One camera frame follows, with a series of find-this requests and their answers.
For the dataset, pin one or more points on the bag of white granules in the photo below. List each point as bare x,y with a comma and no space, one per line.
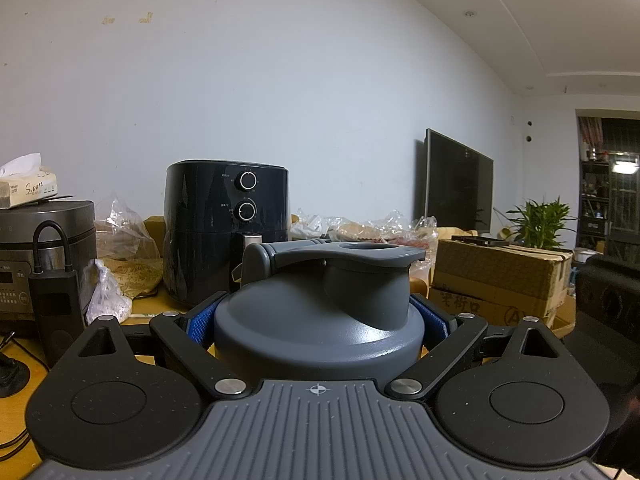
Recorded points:
107,305

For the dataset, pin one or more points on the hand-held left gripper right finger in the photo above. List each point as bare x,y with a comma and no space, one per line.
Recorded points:
437,325

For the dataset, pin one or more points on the dark barred window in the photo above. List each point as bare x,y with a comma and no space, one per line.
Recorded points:
622,185

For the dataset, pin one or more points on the black portable air pump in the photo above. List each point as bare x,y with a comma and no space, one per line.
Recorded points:
55,310

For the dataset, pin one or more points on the taped cardboard box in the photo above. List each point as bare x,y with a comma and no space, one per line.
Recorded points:
500,270

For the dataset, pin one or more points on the black air fryer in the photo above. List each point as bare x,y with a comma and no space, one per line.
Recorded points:
200,220

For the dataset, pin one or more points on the black phone stand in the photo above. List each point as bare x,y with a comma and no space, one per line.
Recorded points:
12,380

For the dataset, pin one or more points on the black television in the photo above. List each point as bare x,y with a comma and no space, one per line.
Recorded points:
457,185

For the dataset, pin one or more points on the tissue box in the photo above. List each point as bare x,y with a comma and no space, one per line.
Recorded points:
30,190

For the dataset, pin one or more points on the small tan cardboard box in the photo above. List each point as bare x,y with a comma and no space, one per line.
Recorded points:
154,227

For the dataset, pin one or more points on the crumpled clear plastic bag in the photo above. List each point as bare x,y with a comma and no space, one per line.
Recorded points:
312,225

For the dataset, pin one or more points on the black flat frame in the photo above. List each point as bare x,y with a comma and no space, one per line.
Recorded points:
480,239

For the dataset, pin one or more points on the plastic bag of brown food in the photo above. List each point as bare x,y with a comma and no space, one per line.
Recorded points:
130,265

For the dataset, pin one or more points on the green potted plant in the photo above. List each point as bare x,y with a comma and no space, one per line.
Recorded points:
542,225

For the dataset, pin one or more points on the white pot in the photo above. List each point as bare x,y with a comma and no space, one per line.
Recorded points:
584,255

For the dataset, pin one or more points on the reddish curtain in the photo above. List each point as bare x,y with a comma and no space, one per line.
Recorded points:
590,130

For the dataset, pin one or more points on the clear shaker bottle grey lid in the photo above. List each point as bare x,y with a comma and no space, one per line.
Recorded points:
320,325

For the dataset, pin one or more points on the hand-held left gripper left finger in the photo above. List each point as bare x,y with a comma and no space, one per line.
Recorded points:
200,327

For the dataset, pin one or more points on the clear plastic bag of food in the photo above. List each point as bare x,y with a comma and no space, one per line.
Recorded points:
395,232

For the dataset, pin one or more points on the cluttered dark shelf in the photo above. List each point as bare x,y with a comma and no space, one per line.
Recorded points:
592,195

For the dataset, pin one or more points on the grey rice cooker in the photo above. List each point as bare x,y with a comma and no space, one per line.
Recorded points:
50,230

